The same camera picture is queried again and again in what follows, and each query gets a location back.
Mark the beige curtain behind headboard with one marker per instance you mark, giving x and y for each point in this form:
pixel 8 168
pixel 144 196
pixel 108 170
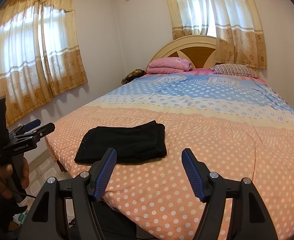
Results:
pixel 235 24

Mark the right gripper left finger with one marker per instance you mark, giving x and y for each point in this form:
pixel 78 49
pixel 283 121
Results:
pixel 47 218

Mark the polka dot bed cover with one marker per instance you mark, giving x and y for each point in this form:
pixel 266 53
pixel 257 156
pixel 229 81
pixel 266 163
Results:
pixel 239 127

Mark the cream wooden headboard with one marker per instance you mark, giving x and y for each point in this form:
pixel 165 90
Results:
pixel 200 50

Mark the black pants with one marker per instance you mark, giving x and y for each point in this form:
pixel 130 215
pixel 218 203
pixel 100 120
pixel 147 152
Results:
pixel 132 144

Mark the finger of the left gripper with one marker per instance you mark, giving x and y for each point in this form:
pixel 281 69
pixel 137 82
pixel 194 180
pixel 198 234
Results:
pixel 38 133
pixel 22 129

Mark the beige side window curtain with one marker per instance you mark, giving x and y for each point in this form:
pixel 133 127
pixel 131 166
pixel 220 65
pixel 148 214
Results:
pixel 39 54

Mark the person left hand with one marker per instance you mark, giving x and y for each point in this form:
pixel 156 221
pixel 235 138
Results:
pixel 5 174

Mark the brown patterned bag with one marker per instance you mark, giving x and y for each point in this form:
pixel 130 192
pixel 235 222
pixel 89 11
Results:
pixel 137 73

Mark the folded pink blanket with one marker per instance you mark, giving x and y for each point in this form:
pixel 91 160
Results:
pixel 169 65

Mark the striped pillow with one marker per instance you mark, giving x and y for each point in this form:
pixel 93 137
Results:
pixel 233 70

